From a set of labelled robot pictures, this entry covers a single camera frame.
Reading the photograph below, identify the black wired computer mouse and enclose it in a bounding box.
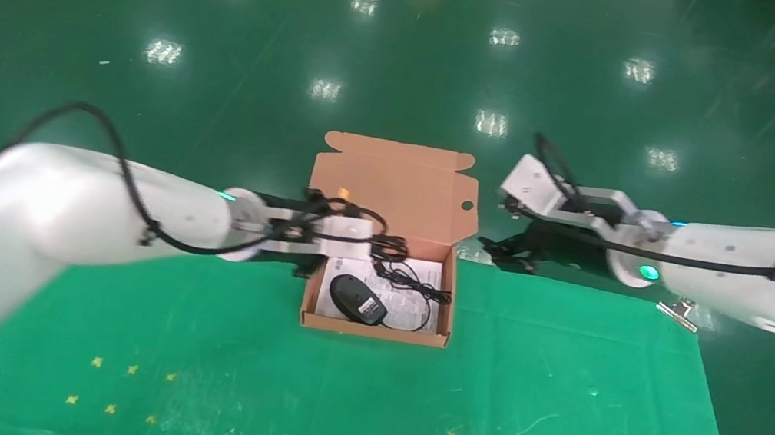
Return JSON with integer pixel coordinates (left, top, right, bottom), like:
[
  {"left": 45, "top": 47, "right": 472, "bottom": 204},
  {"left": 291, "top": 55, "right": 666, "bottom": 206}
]
[{"left": 325, "top": 252, "right": 459, "bottom": 340}]

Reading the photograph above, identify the grey metal camera bracket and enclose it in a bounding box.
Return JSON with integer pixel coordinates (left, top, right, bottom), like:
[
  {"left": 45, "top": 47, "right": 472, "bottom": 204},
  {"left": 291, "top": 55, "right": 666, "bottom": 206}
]
[{"left": 560, "top": 182, "right": 671, "bottom": 251}]

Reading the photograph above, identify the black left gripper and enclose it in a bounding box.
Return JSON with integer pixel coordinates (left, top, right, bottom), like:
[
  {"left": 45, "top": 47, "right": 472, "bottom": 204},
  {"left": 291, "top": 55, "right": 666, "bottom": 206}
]
[{"left": 254, "top": 244, "right": 330, "bottom": 283}]

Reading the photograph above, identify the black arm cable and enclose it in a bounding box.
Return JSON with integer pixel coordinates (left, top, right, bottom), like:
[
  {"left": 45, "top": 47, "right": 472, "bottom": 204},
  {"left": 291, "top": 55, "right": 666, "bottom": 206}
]
[
  {"left": 0, "top": 91, "right": 402, "bottom": 284},
  {"left": 501, "top": 129, "right": 775, "bottom": 281}
]

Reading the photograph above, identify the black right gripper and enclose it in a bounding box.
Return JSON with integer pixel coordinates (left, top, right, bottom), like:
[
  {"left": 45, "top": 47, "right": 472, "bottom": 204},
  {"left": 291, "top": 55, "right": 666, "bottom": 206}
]
[{"left": 475, "top": 212, "right": 592, "bottom": 283}]

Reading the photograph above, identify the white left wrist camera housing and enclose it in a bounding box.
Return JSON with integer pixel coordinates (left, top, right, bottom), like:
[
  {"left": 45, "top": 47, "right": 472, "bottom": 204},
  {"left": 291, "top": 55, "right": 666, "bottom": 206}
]
[{"left": 315, "top": 213, "right": 376, "bottom": 267}]

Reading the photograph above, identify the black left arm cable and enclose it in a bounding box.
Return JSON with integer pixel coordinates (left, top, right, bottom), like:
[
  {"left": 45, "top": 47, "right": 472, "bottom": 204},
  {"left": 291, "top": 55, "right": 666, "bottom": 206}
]
[{"left": 0, "top": 91, "right": 402, "bottom": 284}]

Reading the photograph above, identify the green table cloth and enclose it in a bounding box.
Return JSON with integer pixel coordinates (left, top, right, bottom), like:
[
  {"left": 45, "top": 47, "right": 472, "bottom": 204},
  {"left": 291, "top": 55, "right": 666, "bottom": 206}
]
[{"left": 0, "top": 186, "right": 775, "bottom": 435}]

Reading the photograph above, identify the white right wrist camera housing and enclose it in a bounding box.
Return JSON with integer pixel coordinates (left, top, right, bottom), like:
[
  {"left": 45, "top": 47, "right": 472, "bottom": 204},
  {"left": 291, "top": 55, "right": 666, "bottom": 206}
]
[{"left": 496, "top": 151, "right": 578, "bottom": 221}]

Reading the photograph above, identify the black data cable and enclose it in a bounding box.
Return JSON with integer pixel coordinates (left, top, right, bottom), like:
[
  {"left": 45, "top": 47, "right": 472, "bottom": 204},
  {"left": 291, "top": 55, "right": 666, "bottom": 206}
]
[{"left": 367, "top": 232, "right": 412, "bottom": 265}]

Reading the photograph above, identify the metal binder clip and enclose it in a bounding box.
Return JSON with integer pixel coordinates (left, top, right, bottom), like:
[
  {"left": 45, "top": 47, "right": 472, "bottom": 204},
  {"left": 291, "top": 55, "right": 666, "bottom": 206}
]
[{"left": 653, "top": 294, "right": 703, "bottom": 334}]

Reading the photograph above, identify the white printed instruction sheet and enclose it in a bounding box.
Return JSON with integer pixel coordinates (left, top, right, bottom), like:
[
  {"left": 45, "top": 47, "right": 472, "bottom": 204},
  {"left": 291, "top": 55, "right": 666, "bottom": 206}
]
[{"left": 314, "top": 243, "right": 447, "bottom": 336}]

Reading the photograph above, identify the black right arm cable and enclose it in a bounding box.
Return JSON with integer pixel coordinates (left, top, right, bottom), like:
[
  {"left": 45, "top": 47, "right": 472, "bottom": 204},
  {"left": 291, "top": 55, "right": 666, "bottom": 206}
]
[{"left": 501, "top": 129, "right": 775, "bottom": 281}]

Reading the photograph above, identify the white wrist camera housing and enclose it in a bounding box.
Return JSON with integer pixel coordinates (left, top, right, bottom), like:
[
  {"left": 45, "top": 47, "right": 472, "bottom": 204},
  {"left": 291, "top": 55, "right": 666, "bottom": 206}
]
[
  {"left": 496, "top": 151, "right": 578, "bottom": 221},
  {"left": 315, "top": 213, "right": 376, "bottom": 267}
]

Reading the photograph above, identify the orange cardboard box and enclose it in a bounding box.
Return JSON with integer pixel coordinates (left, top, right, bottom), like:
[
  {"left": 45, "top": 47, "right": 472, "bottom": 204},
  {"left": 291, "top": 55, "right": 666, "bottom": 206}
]
[{"left": 285, "top": 128, "right": 490, "bottom": 352}]

